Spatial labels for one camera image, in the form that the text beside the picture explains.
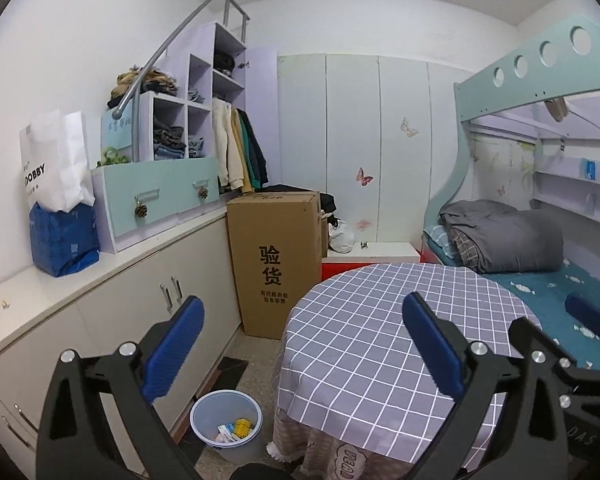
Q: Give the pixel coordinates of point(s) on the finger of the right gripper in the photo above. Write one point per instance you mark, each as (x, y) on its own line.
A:
(584, 312)
(527, 338)

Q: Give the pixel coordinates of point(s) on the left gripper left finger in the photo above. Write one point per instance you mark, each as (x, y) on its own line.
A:
(75, 440)

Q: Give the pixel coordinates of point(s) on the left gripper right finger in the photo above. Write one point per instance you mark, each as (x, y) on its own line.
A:
(530, 439)

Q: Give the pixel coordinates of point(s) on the yellow cardboard box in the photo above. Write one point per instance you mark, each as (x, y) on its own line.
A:
(242, 428)

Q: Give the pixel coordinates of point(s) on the blue plastic trash bin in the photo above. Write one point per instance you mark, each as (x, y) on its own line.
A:
(212, 418)

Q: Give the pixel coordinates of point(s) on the grey checked tablecloth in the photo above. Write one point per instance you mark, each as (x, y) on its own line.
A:
(349, 369)

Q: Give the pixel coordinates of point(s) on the beige low cabinet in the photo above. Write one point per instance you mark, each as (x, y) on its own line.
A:
(95, 311)

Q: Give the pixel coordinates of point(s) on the grey folded blanket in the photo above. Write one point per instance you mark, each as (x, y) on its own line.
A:
(494, 238)

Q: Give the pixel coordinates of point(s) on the pink checked under cloth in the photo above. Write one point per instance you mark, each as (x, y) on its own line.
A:
(330, 454)

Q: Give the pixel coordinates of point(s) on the white plastic bag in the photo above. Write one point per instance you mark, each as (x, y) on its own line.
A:
(341, 238)

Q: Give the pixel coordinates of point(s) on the blue paper bag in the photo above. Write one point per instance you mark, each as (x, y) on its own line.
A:
(63, 243)

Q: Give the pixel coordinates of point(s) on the tall brown cardboard box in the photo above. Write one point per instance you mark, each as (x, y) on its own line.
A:
(276, 248)

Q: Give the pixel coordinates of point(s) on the teal drawer unit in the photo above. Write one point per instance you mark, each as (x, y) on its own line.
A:
(140, 200)

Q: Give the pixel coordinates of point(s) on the white paper shopping bag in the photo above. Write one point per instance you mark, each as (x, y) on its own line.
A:
(54, 162)

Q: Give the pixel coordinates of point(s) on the hanging jackets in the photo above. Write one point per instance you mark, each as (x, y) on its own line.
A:
(241, 160)

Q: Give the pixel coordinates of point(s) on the purple cubby shelf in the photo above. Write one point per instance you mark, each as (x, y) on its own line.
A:
(172, 116)

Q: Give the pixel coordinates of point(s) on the teal bunk bed frame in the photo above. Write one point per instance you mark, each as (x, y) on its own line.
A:
(562, 60)

